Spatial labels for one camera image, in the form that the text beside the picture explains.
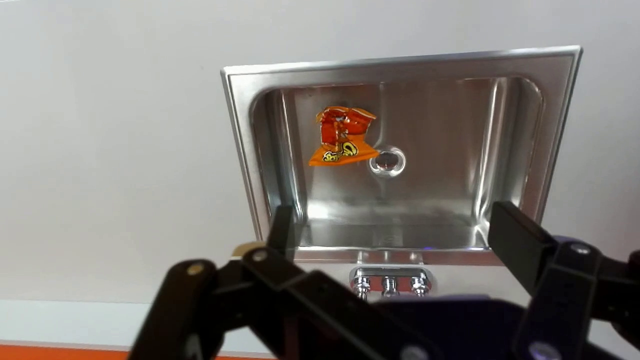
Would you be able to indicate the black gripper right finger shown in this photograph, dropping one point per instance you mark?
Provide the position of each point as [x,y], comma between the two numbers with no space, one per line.
[560,287]

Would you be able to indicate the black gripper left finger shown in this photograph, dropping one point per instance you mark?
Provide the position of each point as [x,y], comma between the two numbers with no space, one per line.
[280,287]

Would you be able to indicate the orange snack packet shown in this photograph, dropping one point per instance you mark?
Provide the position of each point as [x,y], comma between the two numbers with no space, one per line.
[343,136]

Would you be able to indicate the stainless steel sink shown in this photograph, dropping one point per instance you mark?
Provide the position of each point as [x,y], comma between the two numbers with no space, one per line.
[426,201]

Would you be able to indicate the chrome faucet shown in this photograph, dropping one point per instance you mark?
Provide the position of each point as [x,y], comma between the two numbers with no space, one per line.
[393,282]

